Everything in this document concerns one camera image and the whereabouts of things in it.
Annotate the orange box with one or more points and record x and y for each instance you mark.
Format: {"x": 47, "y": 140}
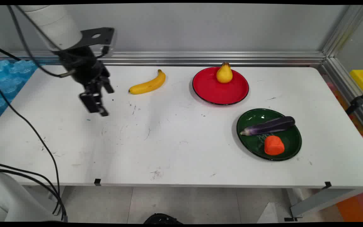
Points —
{"x": 358, "y": 205}

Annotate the purple eggplant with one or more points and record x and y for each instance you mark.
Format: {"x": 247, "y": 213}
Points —
{"x": 273, "y": 125}

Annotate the black tape marker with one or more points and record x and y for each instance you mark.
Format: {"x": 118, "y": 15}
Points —
{"x": 97, "y": 182}
{"x": 327, "y": 185}

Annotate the black round floor object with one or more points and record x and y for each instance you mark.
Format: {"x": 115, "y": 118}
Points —
{"x": 162, "y": 219}

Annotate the grey table leg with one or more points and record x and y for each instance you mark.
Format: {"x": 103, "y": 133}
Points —
{"x": 320, "y": 201}

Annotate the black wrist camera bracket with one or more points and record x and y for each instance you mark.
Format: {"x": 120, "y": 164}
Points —
{"x": 104, "y": 36}

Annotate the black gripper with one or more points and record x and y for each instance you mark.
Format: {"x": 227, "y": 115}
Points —
{"x": 83, "y": 67}

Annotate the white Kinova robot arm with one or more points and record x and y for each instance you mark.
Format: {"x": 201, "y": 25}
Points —
{"x": 52, "y": 25}

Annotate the yellow pear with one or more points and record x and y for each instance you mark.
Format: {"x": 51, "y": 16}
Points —
{"x": 224, "y": 76}

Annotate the red plate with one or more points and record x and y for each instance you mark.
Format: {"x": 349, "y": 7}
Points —
{"x": 213, "y": 91}

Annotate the black camera stand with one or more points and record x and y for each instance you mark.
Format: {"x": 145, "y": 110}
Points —
{"x": 358, "y": 101}

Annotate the blue foam mat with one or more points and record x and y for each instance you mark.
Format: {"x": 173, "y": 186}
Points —
{"x": 8, "y": 91}

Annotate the upright aluminium frame post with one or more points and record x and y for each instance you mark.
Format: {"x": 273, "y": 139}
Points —
{"x": 345, "y": 31}

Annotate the long aluminium frame rail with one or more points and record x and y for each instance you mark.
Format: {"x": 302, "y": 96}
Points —
{"x": 200, "y": 58}

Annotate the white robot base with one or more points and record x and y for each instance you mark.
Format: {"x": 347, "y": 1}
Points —
{"x": 8, "y": 198}

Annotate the dark green plate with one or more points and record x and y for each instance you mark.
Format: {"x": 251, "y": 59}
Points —
{"x": 253, "y": 119}

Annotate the side aluminium frame rail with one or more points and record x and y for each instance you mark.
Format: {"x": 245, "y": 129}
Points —
{"x": 342, "y": 82}

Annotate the yellow banana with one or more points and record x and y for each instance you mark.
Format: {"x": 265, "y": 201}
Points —
{"x": 148, "y": 85}

